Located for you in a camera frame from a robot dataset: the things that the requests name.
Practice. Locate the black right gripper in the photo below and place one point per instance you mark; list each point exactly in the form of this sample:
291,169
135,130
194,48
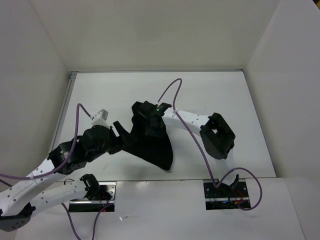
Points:
149,130

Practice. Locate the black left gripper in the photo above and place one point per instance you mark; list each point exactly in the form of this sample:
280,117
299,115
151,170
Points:
124,140

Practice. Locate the black skirt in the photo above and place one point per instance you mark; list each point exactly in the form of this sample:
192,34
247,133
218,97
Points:
155,150

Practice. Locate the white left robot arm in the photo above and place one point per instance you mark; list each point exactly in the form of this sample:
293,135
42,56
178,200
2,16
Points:
30,195

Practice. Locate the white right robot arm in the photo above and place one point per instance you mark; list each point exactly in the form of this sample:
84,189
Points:
217,137

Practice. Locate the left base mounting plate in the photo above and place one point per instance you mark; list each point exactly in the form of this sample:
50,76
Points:
105,198

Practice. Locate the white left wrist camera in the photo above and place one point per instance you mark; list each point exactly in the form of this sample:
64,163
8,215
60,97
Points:
100,118

